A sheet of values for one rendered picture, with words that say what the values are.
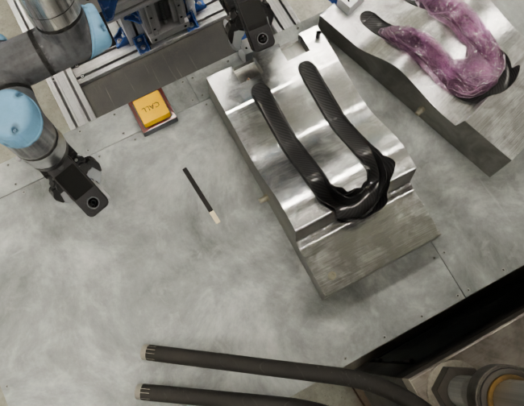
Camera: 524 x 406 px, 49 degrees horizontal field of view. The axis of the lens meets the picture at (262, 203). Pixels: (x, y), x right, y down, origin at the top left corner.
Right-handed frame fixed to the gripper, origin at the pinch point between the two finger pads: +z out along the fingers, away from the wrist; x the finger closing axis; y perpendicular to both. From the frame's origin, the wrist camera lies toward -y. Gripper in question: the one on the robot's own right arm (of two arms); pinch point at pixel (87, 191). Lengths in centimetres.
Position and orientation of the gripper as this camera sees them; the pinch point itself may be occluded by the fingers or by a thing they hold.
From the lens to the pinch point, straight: 120.0
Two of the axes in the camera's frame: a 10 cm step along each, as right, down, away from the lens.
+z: 0.0, 2.6, 9.7
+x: -7.2, 6.7, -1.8
